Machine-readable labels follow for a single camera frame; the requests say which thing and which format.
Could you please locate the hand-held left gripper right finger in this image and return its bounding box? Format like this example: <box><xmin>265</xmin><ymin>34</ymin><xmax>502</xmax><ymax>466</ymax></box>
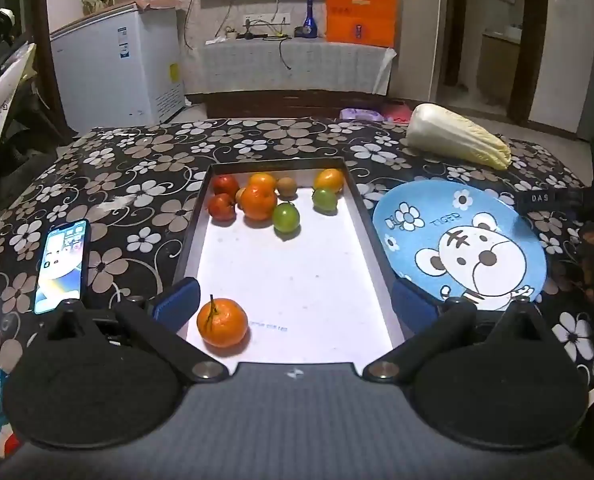
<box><xmin>364</xmin><ymin>276</ymin><xmax>552</xmax><ymax>383</ymax></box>

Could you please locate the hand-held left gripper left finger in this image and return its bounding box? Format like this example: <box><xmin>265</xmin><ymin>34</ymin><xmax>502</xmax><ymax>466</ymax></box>
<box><xmin>42</xmin><ymin>276</ymin><xmax>228</xmax><ymax>383</ymax></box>

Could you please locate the mandarin with stem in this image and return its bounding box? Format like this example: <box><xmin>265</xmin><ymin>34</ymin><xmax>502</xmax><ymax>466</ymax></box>
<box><xmin>197</xmin><ymin>295</ymin><xmax>249</xmax><ymax>350</ymax></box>

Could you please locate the blue cartoon tiger plate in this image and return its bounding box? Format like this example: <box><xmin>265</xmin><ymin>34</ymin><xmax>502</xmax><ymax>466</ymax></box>
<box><xmin>372</xmin><ymin>180</ymin><xmax>548</xmax><ymax>311</ymax></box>

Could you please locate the black rimmed white tray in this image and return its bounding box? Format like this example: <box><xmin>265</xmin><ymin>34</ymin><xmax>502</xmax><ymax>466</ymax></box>
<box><xmin>171</xmin><ymin>156</ymin><xmax>414</xmax><ymax>365</ymax></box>

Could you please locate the red tomato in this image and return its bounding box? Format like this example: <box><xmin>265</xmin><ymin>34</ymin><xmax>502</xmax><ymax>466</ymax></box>
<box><xmin>207</xmin><ymin>193</ymin><xmax>238</xmax><ymax>223</ymax></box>
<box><xmin>212</xmin><ymin>174</ymin><xmax>240</xmax><ymax>198</ymax></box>

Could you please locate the smartphone with lit screen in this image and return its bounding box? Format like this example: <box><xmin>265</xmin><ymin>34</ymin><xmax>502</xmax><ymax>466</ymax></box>
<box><xmin>33</xmin><ymin>218</ymin><xmax>92</xmax><ymax>316</ymax></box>

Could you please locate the large orange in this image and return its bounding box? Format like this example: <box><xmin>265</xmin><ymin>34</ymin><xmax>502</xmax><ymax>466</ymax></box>
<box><xmin>240</xmin><ymin>185</ymin><xmax>279</xmax><ymax>222</ymax></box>

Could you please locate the green mandarin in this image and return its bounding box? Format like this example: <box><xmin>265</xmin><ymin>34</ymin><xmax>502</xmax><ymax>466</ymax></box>
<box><xmin>272</xmin><ymin>202</ymin><xmax>301</xmax><ymax>234</ymax></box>
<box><xmin>311</xmin><ymin>188</ymin><xmax>339</xmax><ymax>212</ymax></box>

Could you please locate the napa cabbage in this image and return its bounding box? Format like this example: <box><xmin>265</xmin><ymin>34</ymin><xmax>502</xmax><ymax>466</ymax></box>
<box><xmin>406</xmin><ymin>103</ymin><xmax>512</xmax><ymax>171</ymax></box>

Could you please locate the black floral tablecloth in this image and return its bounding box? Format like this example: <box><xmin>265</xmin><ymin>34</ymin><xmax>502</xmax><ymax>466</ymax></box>
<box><xmin>0</xmin><ymin>117</ymin><xmax>594</xmax><ymax>396</ymax></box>

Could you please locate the brown wooden cupboard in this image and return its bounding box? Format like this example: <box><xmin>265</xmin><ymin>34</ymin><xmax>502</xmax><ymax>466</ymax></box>
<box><xmin>477</xmin><ymin>32</ymin><xmax>522</xmax><ymax>106</ymax></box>

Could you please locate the oval orange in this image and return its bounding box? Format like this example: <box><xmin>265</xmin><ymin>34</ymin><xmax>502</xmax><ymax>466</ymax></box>
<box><xmin>313</xmin><ymin>168</ymin><xmax>345</xmax><ymax>194</ymax></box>

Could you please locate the pink cloth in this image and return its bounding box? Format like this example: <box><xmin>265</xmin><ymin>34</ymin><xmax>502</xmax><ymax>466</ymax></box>
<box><xmin>382</xmin><ymin>102</ymin><xmax>413</xmax><ymax>123</ymax></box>

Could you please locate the purple plastic bottle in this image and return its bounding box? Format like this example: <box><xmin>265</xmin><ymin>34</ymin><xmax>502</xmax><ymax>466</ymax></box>
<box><xmin>339</xmin><ymin>107</ymin><xmax>387</xmax><ymax>121</ymax></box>

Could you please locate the dark wooden tv cabinet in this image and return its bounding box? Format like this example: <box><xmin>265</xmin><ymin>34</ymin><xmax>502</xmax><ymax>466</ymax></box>
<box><xmin>184</xmin><ymin>91</ymin><xmax>393</xmax><ymax>120</ymax></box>

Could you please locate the white chest freezer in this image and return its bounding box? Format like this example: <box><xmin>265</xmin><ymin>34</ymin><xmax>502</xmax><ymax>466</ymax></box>
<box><xmin>50</xmin><ymin>1</ymin><xmax>187</xmax><ymax>133</ymax></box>

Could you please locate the white cabinet cloth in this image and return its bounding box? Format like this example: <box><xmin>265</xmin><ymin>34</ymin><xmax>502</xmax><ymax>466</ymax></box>
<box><xmin>181</xmin><ymin>37</ymin><xmax>397</xmax><ymax>96</ymax></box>

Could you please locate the white scooter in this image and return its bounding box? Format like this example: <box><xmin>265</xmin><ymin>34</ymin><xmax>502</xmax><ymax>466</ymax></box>
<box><xmin>0</xmin><ymin>7</ymin><xmax>43</xmax><ymax>211</ymax></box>

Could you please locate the orange cardboard box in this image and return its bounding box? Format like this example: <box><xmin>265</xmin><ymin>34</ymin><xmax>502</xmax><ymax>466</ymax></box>
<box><xmin>324</xmin><ymin>0</ymin><xmax>398</xmax><ymax>47</ymax></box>

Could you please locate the white power strip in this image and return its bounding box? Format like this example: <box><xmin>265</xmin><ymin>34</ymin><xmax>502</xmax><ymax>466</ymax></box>
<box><xmin>243</xmin><ymin>12</ymin><xmax>292</xmax><ymax>25</ymax></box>

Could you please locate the blue glass bottle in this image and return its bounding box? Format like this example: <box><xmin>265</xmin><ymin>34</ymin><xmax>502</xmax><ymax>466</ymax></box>
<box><xmin>303</xmin><ymin>0</ymin><xmax>319</xmax><ymax>38</ymax></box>

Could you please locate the black hanging cable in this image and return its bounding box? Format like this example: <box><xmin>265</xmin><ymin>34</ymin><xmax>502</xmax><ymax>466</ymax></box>
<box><xmin>277</xmin><ymin>35</ymin><xmax>293</xmax><ymax>71</ymax></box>

